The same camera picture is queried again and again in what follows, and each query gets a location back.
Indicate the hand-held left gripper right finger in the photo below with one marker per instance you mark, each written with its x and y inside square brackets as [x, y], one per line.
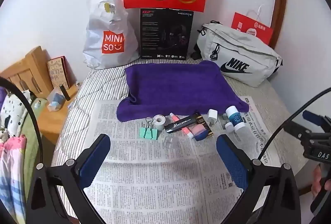
[232, 162]

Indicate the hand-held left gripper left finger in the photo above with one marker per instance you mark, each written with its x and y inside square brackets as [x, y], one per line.
[94, 159]

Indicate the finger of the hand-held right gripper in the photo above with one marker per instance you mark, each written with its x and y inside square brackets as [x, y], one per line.
[311, 116]
[297, 131]

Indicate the small white cap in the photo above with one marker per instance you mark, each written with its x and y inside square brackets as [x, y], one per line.
[229, 127]

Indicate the pink and blue round puff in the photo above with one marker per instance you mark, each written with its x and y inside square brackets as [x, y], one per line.
[200, 133]

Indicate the white and blue bottle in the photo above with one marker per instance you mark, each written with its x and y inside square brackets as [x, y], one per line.
[234, 118]

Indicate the white charger plug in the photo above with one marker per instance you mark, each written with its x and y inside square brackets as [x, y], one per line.
[212, 116]

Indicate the dark brown gold box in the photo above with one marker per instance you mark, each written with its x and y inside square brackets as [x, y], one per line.
[204, 120]

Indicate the pink tube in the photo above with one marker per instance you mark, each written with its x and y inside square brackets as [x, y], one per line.
[186, 132]

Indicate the mint green binder clip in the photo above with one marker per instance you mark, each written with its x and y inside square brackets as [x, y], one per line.
[149, 131]

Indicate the black slim box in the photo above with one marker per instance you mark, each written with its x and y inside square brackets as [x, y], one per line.
[181, 124]

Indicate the small clear plastic bottle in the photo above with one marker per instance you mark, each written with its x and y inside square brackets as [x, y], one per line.
[171, 141]

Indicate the white tape roll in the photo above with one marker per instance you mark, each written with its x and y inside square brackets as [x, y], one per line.
[159, 122]

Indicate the person's right hand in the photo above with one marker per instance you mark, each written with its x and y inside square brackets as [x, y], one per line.
[317, 182]

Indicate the wooden nightstand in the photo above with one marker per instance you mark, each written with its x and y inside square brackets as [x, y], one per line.
[51, 123]

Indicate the newspaper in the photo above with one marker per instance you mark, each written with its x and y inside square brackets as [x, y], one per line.
[155, 182]

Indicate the light blue small box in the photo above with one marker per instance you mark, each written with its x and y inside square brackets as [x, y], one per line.
[54, 101]

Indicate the small black stick device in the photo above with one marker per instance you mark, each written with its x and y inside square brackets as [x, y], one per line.
[64, 92]

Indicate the striped bed sheet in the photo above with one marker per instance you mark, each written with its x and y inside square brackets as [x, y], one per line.
[103, 84]

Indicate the pink cloth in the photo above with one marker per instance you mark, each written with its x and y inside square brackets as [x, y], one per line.
[11, 175]

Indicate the kraft patterned notebook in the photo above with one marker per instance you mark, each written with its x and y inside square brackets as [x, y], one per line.
[58, 74]

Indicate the grey waist bag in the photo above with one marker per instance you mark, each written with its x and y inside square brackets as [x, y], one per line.
[240, 56]

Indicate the purple towel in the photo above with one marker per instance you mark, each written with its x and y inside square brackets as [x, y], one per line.
[178, 84]

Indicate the polka dot cloth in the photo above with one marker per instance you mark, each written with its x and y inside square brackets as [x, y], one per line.
[11, 110]

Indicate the small red paper bag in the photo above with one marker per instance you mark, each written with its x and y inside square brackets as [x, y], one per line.
[254, 27]

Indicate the wooden headboard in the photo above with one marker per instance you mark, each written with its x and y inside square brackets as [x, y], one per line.
[23, 71]

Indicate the white plastic shopping bag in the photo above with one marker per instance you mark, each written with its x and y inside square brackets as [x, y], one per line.
[106, 37]

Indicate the black headphone box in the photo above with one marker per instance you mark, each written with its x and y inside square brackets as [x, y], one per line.
[166, 32]

